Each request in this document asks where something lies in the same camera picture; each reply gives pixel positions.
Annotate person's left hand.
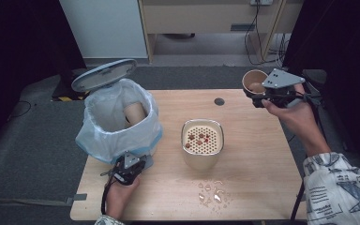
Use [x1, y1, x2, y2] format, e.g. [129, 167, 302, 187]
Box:
[105, 176, 141, 218]

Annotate brown paper cup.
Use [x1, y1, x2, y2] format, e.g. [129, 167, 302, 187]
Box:
[242, 68, 270, 97]
[123, 102, 148, 128]

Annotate white power strip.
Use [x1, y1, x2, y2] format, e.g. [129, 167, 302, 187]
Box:
[250, 0, 274, 7]

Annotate bundle of black cables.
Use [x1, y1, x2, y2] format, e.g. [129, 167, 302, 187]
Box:
[267, 33, 291, 64]

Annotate thin black floor cable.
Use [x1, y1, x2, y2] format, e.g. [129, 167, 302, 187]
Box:
[7, 99, 33, 122]

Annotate beige perforated strainer insert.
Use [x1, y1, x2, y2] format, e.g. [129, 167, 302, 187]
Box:
[183, 122, 223, 155]

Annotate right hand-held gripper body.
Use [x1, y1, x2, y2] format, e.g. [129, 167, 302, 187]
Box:
[250, 67, 308, 110]

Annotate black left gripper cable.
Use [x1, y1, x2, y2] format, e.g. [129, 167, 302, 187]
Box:
[100, 180, 113, 217]

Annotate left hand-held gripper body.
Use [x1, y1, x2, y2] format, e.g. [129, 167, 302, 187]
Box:
[100, 151, 143, 186]

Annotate black metal stand leg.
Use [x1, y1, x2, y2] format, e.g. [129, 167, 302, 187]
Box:
[290, 179, 306, 221]

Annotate beige container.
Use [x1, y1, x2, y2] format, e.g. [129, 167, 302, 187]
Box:
[181, 118, 225, 172]

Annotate grey tape strip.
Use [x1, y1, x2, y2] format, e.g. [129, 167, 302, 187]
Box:
[65, 193, 88, 203]

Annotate white cabinet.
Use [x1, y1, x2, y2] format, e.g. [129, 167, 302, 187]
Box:
[59, 0, 149, 59]

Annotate white plastic bin bag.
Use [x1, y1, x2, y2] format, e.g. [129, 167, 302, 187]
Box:
[75, 78, 163, 165]

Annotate light wooden desk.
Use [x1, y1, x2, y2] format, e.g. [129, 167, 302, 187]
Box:
[138, 0, 304, 64]

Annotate grey pedal trash bin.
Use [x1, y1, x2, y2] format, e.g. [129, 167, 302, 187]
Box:
[70, 58, 164, 170]

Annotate person's right hand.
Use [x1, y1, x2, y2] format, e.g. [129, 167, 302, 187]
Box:
[261, 83, 323, 145]

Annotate yellow black hazard tape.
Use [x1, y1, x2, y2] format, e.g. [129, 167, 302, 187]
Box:
[51, 95, 86, 102]

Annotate spilled water droplets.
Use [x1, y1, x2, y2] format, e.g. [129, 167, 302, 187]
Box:
[197, 179, 233, 209]

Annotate black curtain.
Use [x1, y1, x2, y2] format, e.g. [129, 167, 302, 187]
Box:
[282, 0, 360, 172]
[0, 0, 87, 151]

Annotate black hanging cable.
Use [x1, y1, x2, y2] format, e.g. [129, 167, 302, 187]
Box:
[243, 0, 265, 66]

